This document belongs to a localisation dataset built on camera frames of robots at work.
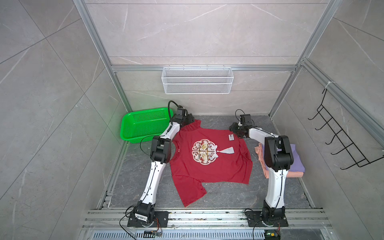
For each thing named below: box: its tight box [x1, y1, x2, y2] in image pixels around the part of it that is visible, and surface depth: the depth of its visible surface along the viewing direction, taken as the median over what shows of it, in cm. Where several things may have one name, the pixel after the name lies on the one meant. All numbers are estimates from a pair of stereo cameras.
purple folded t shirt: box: [289, 143, 305, 173], surface depth 87 cm
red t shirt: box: [170, 119, 254, 207], surface depth 97 cm
